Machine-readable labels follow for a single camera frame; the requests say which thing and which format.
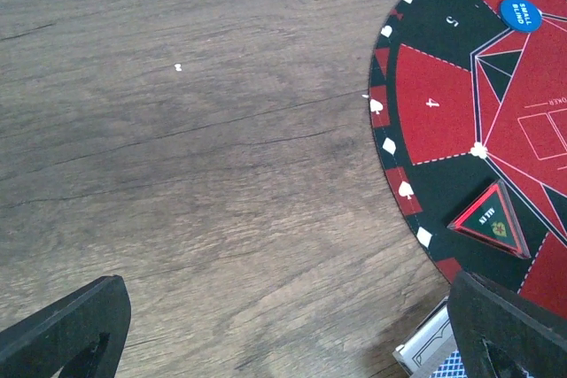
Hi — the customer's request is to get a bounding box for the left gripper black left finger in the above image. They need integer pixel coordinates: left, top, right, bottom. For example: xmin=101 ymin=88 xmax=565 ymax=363
xmin=1 ymin=275 xmax=131 ymax=377

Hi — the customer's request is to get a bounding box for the round red black poker mat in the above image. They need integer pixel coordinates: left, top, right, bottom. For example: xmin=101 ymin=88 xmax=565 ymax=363
xmin=369 ymin=0 xmax=566 ymax=316

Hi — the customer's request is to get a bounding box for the playing card deck with box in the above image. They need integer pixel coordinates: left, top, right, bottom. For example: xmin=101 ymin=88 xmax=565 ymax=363
xmin=392 ymin=297 xmax=467 ymax=378

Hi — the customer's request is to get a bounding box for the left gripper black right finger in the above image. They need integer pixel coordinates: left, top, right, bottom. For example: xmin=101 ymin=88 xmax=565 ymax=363
xmin=447 ymin=271 xmax=566 ymax=377

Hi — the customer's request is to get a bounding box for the triangular all in token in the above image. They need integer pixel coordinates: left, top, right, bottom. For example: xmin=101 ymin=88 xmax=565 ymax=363
xmin=447 ymin=180 xmax=532 ymax=259

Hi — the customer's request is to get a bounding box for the blue small blind button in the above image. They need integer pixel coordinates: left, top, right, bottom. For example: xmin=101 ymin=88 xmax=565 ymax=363
xmin=499 ymin=0 xmax=542 ymax=33

